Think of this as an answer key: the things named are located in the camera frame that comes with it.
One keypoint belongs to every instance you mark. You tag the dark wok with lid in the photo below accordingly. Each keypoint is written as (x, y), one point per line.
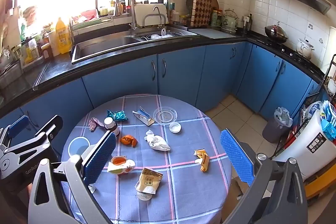
(275, 32)

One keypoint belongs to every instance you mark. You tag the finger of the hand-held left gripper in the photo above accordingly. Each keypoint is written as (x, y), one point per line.
(52, 125)
(18, 124)

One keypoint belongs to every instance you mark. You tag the pale green kettle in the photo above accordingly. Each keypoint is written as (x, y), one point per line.
(229, 18)

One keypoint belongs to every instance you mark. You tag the teal foil wrapper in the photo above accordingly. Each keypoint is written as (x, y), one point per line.
(116, 115)

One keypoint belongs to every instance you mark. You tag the orange crumpled wrapper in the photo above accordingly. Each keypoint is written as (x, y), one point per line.
(128, 140)

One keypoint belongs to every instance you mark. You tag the checkered wooden cutting board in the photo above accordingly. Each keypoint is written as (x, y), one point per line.
(202, 7)

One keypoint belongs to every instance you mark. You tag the white flat round lid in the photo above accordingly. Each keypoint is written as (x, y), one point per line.
(143, 197)

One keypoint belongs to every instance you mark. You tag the blue plaid tablecloth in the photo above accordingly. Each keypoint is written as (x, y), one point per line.
(183, 187)

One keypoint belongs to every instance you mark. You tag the white blue printed bag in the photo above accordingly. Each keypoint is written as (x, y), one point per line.
(313, 108)

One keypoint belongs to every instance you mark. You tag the stainless steel sink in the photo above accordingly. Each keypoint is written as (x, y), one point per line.
(105, 44)

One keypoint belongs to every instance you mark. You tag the white crumpled tissue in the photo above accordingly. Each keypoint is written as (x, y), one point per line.
(157, 142)

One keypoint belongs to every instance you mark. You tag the grey trash bin with bag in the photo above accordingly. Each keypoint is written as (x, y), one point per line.
(278, 129)

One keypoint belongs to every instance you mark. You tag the yellow snack wrapper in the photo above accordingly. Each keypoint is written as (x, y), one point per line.
(202, 159)

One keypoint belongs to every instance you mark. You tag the tall steel faucet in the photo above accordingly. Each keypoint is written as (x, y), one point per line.
(131, 6)

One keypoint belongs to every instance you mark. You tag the white round cap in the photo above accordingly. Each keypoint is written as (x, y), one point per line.
(175, 127)

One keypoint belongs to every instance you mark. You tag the brown bottle white cap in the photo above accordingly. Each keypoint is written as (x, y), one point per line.
(111, 126)

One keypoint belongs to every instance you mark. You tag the white cup orange contents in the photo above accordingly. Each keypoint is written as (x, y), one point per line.
(120, 165)

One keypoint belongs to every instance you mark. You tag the blue lower cabinets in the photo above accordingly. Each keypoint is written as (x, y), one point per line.
(210, 69)

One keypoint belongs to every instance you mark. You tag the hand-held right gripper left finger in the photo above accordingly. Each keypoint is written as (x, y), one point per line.
(101, 155)

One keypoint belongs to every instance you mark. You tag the black countertop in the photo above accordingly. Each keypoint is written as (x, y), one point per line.
(60, 69)

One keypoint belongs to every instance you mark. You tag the grey cutting mat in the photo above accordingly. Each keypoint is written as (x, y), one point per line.
(212, 33)

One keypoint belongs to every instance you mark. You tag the blue wipes packet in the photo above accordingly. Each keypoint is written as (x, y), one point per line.
(328, 128)

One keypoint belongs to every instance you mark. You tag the yellow detergent bottle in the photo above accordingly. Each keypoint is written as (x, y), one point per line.
(63, 35)

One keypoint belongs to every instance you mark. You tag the white cylindrical appliance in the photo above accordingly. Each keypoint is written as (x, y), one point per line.
(307, 150)

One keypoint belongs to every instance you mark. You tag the white ceramic pot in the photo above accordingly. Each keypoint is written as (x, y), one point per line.
(304, 48)

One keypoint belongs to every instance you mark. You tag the pink crumpled wrapper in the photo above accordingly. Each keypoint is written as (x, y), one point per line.
(94, 123)

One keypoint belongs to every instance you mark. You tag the small steel faucet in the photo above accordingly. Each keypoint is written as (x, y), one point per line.
(158, 12)

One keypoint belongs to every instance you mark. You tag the brown cardboard box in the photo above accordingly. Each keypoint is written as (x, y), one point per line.
(236, 192)

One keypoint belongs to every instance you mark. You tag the cream snack pouch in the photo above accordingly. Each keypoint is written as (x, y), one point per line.
(149, 180)

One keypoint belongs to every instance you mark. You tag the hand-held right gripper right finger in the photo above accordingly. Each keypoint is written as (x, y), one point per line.
(236, 158)

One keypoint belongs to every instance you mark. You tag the white cup blue rim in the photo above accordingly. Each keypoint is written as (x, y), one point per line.
(78, 146)

